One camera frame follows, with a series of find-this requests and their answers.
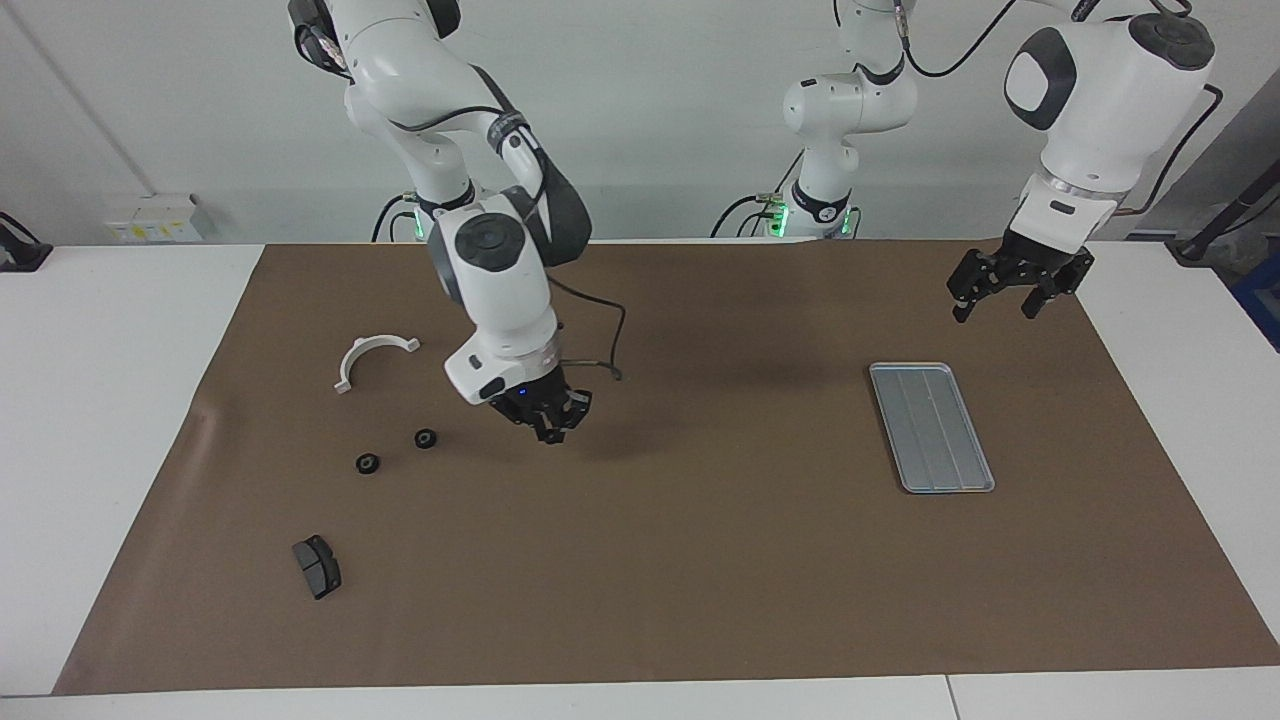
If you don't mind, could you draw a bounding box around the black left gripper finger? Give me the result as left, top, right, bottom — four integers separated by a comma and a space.
1021, 259, 1097, 320
947, 249, 1002, 324

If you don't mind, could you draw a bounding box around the silver metal tray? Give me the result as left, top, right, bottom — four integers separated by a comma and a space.
868, 361, 997, 495

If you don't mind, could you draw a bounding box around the black pole stand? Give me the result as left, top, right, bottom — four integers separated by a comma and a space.
1165, 165, 1280, 266

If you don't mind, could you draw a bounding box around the brown table mat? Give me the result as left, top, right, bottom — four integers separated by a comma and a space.
52, 238, 1280, 697

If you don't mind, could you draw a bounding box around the blue box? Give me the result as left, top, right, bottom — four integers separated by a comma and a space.
1232, 250, 1280, 351

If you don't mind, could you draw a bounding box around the short grey brake pad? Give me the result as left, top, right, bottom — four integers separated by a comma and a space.
292, 535, 343, 601

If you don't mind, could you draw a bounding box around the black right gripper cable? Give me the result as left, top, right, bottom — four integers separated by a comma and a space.
548, 275, 628, 382

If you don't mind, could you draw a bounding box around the white curved plastic bracket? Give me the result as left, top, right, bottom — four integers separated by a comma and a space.
333, 335, 422, 395

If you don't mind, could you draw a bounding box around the black right arm base cable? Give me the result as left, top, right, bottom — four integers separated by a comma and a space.
372, 193, 421, 243

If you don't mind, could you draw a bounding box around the black arm base cable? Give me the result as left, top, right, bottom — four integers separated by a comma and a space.
712, 150, 803, 241
372, 193, 421, 243

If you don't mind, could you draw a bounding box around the black left arm base cable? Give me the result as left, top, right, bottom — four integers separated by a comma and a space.
712, 150, 803, 241

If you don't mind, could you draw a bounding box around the white wall socket box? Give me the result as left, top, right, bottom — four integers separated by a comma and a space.
103, 193, 206, 244

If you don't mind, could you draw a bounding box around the black clamp mount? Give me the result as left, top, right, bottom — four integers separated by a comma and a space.
0, 212, 53, 273

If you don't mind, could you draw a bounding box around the white wall cable conduit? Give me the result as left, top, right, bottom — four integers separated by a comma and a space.
18, 0, 158, 197

